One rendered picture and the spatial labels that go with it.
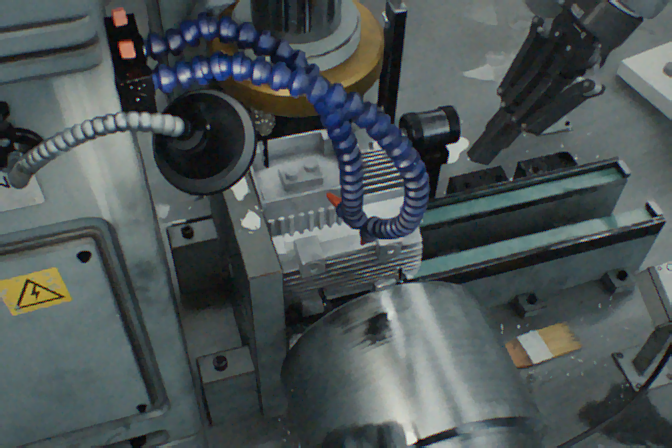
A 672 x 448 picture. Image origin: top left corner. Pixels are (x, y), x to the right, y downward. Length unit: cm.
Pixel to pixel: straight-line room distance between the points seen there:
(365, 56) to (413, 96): 78
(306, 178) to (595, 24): 37
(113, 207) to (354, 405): 29
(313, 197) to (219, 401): 32
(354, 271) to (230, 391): 23
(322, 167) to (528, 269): 39
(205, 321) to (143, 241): 53
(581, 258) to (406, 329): 52
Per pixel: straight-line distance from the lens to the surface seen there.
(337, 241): 96
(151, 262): 72
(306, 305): 100
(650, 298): 103
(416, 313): 78
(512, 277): 119
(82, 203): 65
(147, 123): 45
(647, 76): 168
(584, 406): 120
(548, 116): 88
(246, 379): 104
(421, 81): 160
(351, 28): 78
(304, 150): 99
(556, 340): 123
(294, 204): 91
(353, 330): 78
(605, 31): 85
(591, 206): 134
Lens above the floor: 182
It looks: 51 degrees down
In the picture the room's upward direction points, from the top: 3 degrees clockwise
